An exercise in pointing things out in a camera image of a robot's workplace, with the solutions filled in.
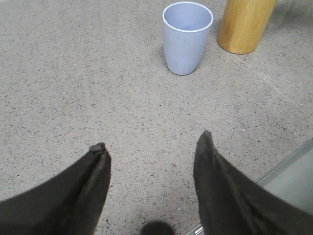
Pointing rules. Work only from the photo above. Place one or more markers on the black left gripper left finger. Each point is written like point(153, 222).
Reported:
point(68, 204)

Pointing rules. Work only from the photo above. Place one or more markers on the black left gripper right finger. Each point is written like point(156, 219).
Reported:
point(232, 204)

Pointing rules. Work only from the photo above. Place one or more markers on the blue plastic cup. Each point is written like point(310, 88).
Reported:
point(186, 29)

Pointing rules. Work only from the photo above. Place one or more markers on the bamboo wooden cylindrical holder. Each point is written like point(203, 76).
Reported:
point(243, 24)

